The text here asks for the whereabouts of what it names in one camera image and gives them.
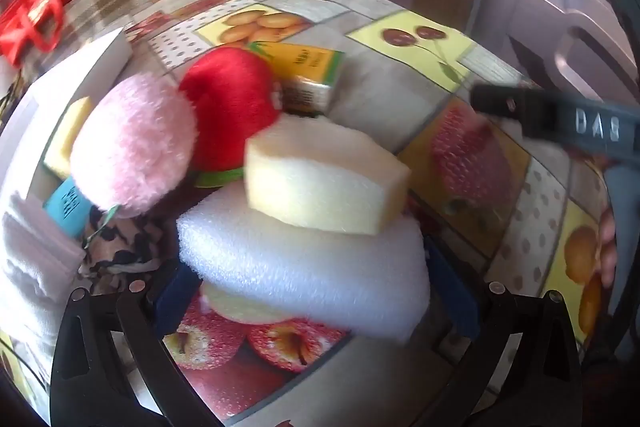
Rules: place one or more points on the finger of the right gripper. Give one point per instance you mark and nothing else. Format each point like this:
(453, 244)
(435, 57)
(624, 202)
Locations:
(506, 102)

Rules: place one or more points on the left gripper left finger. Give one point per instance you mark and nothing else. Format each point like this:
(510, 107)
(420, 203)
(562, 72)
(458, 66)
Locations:
(147, 312)

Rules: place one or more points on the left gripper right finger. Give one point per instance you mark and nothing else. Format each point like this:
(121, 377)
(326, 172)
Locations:
(475, 311)

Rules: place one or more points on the white foam block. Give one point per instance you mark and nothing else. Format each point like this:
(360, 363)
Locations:
(374, 285)

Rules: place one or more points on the black white patterned scrunchie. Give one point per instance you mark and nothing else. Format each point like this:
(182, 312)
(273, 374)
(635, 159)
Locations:
(119, 251)

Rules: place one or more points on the pale yellow octagonal sponge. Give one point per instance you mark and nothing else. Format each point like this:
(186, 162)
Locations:
(314, 174)

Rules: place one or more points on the teal tissue pack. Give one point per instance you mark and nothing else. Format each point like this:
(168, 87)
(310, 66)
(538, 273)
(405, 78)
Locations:
(68, 208)

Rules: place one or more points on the pink plush peach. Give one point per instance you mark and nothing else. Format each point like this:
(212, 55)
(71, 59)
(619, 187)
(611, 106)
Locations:
(136, 145)

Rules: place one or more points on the yellow green scrub sponge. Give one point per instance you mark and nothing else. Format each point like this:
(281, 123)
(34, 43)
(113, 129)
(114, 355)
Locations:
(57, 156)

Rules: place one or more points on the red plush apple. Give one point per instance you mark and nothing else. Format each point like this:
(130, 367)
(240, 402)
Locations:
(232, 93)

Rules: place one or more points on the person's right hand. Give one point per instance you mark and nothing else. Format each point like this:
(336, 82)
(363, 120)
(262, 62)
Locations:
(608, 251)

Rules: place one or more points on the fruit pattern tablecloth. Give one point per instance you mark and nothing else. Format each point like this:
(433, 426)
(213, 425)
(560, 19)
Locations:
(396, 85)

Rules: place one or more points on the white cloth in tray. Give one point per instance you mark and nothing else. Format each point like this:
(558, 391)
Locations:
(39, 263)

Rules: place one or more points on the white cardboard box tray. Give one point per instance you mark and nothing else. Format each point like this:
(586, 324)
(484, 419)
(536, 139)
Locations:
(91, 72)

